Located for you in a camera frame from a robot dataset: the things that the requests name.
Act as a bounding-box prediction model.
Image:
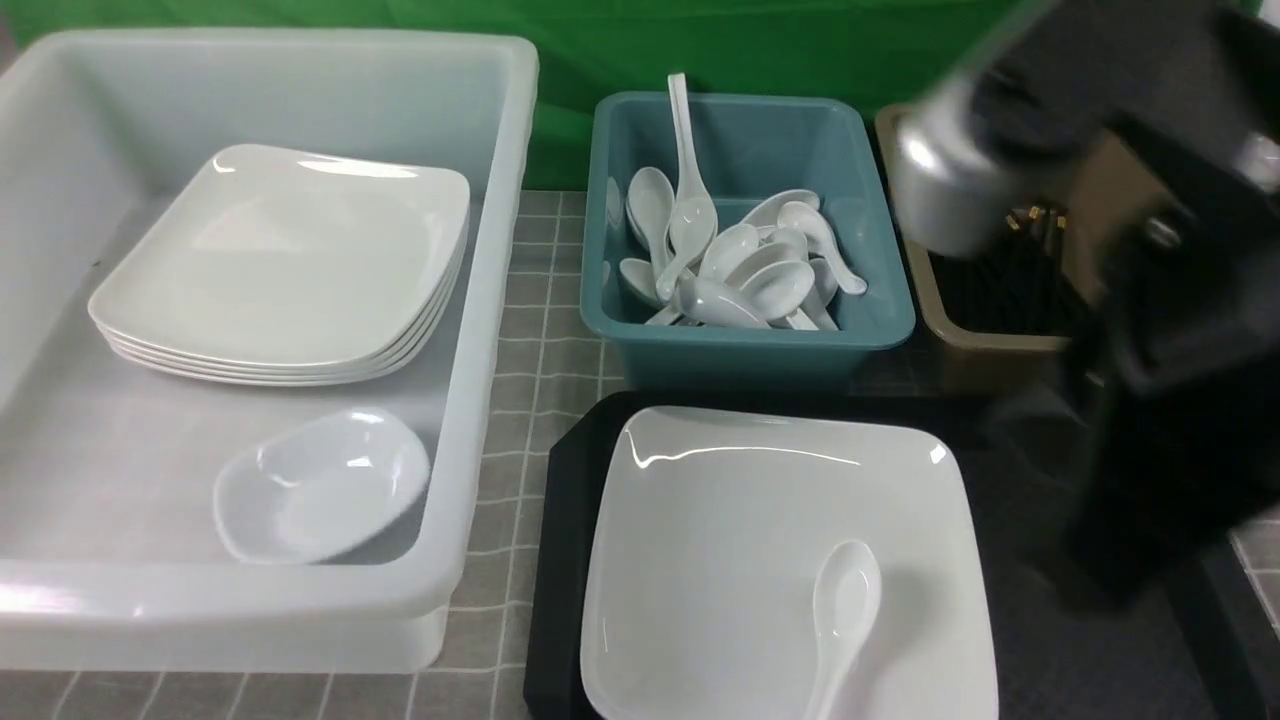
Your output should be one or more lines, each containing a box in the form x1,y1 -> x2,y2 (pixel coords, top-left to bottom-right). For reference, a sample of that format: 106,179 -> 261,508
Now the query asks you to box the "small white square bowl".
212,407 -> 433,566

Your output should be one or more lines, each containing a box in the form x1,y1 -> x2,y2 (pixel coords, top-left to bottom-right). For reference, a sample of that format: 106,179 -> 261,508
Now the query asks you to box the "white ceramic soup spoon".
803,539 -> 883,719

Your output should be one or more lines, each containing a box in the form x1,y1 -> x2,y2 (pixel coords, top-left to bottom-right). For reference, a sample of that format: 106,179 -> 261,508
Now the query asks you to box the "large white square plate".
579,406 -> 1000,719

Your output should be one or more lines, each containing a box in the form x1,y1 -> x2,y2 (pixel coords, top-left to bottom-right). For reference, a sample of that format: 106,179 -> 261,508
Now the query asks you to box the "black serving tray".
524,391 -> 1280,720

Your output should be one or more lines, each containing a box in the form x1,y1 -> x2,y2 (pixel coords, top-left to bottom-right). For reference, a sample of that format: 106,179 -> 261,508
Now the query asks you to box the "top stacked white plate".
87,143 -> 471,370

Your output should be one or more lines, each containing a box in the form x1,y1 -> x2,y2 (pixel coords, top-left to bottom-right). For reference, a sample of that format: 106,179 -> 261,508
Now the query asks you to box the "upright white spoon in bin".
655,73 -> 719,302

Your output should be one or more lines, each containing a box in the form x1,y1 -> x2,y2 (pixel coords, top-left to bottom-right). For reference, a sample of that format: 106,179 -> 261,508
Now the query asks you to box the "teal plastic bin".
580,91 -> 916,393

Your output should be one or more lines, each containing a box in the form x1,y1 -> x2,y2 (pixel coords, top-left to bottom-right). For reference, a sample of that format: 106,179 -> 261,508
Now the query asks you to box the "brown plastic bin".
874,102 -> 1132,398

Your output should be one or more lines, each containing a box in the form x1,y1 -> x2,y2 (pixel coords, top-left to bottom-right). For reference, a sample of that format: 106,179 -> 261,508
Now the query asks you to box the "pile of black chopsticks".
928,202 -> 1089,336

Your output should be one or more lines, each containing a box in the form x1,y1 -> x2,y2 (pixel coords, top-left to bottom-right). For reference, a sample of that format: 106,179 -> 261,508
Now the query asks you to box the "large white plastic tub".
1,28 -> 539,673

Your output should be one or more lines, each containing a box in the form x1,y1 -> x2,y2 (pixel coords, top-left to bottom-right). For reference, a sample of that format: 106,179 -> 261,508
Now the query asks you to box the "grey checked tablecloth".
0,190 -> 1280,720

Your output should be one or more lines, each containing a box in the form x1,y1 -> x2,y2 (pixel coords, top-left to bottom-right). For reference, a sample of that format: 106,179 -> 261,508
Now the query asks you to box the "white spoon front in bin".
672,277 -> 771,329

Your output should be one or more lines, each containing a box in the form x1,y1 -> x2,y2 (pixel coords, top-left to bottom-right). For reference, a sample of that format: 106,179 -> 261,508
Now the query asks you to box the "bottom stacked white plate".
111,263 -> 465,388

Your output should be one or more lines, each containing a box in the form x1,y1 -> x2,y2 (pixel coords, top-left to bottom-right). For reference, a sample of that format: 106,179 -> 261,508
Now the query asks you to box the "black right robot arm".
890,1 -> 1277,612

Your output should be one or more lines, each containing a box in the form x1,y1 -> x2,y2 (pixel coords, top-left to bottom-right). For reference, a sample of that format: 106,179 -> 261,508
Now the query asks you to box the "white spoon right in bin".
778,201 -> 868,296

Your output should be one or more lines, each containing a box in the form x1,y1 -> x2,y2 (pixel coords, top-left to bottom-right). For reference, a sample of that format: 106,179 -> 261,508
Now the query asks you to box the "stacked white plate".
87,217 -> 468,380
87,143 -> 471,370
111,263 -> 465,388
102,240 -> 468,380

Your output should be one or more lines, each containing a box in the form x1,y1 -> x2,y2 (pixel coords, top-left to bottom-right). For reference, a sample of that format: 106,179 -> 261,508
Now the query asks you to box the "white spoon left in bin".
626,167 -> 675,275

